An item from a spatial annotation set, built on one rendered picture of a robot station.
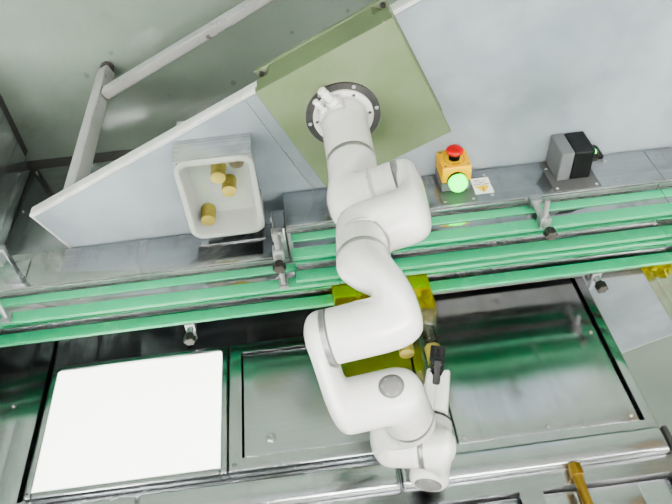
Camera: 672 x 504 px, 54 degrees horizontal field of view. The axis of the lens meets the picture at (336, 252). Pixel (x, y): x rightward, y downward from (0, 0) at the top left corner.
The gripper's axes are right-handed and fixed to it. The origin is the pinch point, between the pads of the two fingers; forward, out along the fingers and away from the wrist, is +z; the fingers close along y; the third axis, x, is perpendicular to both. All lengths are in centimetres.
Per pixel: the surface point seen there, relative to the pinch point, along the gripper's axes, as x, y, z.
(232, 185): 49, 23, 26
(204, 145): 54, 33, 27
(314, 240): 29.7, 13.1, 20.1
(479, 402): -10.6, -15.7, 0.8
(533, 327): -23.7, -15.3, 24.2
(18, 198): 135, -16, 57
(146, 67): 90, 22, 78
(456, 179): -1.2, 21.2, 35.5
